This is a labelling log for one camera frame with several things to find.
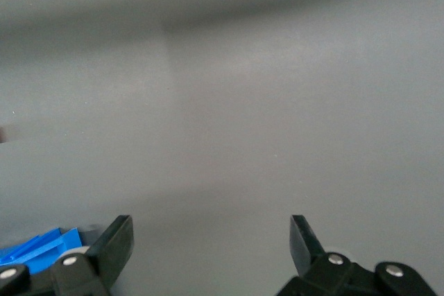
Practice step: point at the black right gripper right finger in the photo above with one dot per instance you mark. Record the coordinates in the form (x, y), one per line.
(307, 247)

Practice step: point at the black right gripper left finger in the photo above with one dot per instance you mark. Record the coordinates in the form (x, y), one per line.
(111, 247)

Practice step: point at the blue plastic bin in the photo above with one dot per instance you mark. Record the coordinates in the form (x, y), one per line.
(38, 251)

